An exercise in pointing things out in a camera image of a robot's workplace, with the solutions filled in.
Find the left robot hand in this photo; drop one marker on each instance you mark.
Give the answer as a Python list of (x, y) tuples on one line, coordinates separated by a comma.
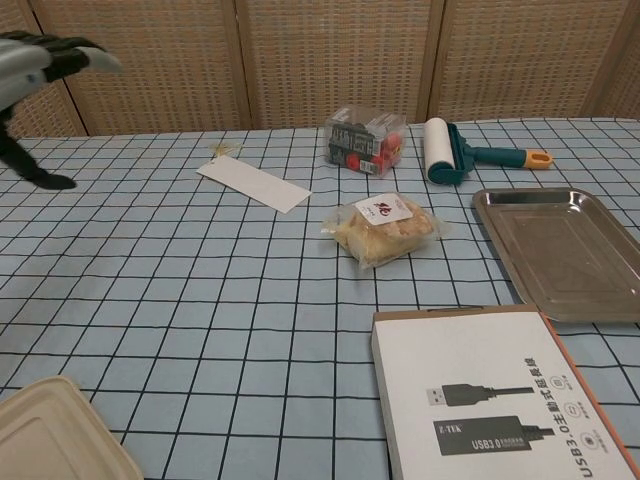
[(30, 67)]

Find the bread with sticker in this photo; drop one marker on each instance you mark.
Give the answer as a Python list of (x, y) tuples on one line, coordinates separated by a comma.
[(382, 227)]

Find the stainless steel tray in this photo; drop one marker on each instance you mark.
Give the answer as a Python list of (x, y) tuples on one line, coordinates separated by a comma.
[(565, 250)]

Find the woven wooden screen panel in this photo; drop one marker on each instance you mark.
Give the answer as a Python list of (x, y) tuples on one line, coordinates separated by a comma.
[(340, 55), (520, 60), (160, 65), (50, 112), (622, 85)]

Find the white paper bookmark with tassel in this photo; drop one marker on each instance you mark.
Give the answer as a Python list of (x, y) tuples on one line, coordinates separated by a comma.
[(255, 185)]

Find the blue checked tablecloth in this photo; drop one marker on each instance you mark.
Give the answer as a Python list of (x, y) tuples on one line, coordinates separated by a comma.
[(200, 300)]

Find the clear plastic battery box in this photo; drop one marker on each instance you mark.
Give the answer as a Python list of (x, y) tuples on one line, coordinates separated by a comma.
[(365, 142)]

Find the beige lidded food container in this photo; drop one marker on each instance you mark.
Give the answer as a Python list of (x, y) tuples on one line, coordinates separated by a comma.
[(50, 440)]

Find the teal lint roller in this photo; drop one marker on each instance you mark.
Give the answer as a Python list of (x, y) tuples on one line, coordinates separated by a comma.
[(442, 152)]

